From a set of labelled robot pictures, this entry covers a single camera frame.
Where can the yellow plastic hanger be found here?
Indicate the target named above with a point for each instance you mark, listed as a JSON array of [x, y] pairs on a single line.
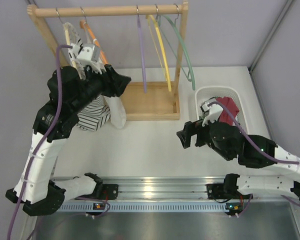
[[160, 48]]

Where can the cream plastic hanger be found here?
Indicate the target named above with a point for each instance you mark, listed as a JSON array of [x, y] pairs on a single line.
[[72, 37]]

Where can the black white striped tank top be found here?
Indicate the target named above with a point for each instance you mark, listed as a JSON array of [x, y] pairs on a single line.
[[94, 115]]

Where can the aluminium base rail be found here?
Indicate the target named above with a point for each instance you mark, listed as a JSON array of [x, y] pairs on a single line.
[[155, 187]]

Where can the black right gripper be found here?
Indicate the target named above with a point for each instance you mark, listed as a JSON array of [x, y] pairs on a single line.
[[191, 128]]

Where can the white perforated laundry basket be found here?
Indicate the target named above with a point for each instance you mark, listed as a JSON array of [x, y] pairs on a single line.
[[207, 92]]

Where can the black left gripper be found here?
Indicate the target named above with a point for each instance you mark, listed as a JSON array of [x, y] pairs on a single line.
[[110, 80]]

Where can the green plastic hanger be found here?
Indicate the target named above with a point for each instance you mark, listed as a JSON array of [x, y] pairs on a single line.
[[190, 76]]

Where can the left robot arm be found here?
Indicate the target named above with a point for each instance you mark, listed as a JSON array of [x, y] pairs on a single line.
[[54, 122]]

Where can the grey slotted cable duct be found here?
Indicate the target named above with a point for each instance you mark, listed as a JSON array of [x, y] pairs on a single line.
[[149, 207]]

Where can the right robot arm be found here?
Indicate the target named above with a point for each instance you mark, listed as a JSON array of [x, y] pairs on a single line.
[[252, 152]]

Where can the purple plastic hanger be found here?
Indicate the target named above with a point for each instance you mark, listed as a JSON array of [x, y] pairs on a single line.
[[141, 46]]

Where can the red garment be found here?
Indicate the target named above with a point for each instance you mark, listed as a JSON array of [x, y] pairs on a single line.
[[229, 103]]

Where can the orange plastic hanger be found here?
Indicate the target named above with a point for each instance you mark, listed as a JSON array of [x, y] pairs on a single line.
[[91, 38]]

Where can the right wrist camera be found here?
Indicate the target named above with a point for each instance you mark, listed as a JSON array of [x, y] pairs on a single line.
[[210, 113]]

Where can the wooden clothes rack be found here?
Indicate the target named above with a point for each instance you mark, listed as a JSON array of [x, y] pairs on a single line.
[[157, 104]]

